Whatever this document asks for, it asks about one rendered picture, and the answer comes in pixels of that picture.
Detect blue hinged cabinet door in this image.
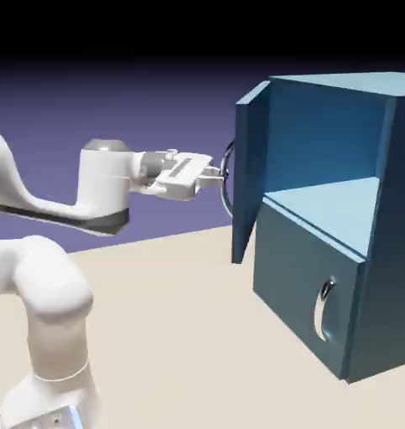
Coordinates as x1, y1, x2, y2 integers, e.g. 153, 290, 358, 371
231, 80, 271, 265

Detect blue cabinet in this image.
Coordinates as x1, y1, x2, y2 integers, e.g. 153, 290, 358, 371
252, 70, 405, 385

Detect blue closed cabinet door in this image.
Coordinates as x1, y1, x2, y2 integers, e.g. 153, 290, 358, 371
252, 202, 361, 381

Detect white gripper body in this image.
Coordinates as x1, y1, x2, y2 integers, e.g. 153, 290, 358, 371
153, 152, 215, 202

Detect curved silver door handle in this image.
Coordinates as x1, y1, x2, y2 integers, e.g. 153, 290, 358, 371
217, 138, 236, 218
314, 277, 337, 343

